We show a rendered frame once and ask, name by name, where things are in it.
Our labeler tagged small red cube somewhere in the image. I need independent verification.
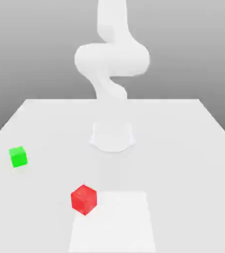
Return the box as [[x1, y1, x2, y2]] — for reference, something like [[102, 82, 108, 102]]
[[70, 184, 98, 216]]

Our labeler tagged small green cube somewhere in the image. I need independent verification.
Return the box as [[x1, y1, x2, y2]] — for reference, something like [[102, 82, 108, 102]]
[[8, 146, 28, 169]]

